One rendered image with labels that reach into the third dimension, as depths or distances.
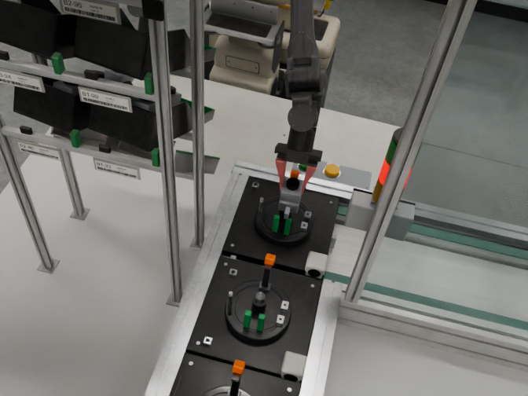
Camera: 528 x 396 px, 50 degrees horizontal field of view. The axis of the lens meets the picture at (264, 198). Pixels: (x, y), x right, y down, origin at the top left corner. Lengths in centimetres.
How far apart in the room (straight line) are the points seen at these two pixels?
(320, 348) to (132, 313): 44
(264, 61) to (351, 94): 142
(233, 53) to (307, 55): 82
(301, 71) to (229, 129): 59
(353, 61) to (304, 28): 239
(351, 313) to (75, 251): 69
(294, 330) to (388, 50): 278
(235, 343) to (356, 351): 30
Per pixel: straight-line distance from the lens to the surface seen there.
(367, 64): 362
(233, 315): 121
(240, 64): 204
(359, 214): 110
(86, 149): 106
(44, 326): 139
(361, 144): 177
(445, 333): 135
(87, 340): 135
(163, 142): 97
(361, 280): 122
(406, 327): 134
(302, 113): 115
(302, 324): 123
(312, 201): 143
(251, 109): 183
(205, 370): 117
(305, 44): 123
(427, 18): 422
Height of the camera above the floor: 204
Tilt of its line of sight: 49 degrees down
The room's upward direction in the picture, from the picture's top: 7 degrees clockwise
